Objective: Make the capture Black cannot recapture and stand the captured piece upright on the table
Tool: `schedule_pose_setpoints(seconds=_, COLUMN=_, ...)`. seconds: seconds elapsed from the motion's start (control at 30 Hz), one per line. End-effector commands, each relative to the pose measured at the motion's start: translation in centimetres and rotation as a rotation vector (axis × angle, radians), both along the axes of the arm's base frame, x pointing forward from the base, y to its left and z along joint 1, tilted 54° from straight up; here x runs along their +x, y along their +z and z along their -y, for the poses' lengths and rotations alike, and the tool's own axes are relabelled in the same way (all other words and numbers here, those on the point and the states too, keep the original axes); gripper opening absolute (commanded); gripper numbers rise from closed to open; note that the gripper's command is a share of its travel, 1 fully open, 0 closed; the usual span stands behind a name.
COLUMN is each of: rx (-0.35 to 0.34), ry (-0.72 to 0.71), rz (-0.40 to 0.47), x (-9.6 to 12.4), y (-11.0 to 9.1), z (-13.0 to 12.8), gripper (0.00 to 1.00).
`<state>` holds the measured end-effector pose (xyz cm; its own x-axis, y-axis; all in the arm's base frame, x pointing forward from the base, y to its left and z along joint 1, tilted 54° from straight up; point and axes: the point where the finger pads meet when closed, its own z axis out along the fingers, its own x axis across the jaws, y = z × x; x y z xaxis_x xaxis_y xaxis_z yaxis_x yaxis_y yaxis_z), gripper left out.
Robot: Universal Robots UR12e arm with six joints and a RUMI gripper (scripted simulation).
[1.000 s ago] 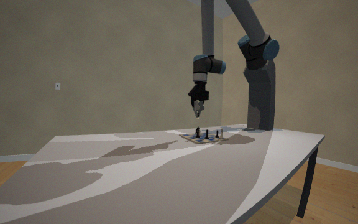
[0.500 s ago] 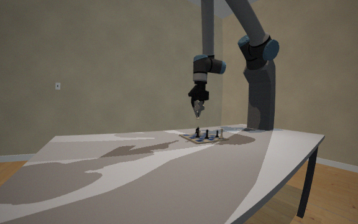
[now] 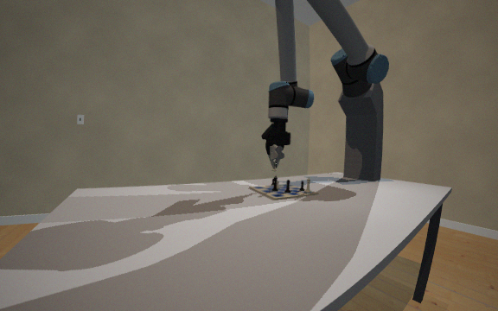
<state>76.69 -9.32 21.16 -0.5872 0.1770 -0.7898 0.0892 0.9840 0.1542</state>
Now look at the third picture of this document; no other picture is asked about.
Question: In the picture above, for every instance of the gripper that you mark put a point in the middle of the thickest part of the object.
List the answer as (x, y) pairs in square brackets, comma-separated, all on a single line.
[(281, 140)]

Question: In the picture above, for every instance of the blue and tan chessboard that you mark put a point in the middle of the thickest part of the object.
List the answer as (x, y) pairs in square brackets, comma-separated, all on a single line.
[(281, 194)]

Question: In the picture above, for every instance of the white chess king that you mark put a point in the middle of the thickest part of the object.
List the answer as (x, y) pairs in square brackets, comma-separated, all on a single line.
[(308, 187)]

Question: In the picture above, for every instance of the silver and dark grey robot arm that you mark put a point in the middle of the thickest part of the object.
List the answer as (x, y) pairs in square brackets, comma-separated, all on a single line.
[(352, 62)]

